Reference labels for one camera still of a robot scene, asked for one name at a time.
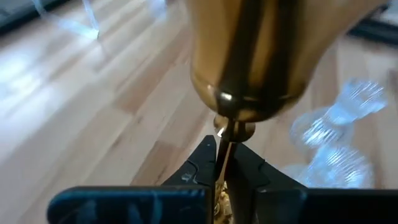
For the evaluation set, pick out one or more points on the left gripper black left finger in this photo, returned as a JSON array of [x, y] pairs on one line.
[[124, 205]]

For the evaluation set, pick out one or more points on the clear ribbed glass candle holder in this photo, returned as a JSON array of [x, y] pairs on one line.
[[332, 155]]

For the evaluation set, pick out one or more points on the tall gold candlestick holder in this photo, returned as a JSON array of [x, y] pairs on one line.
[[248, 62]]

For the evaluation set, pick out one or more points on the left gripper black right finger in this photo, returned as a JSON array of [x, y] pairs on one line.
[[311, 208]]

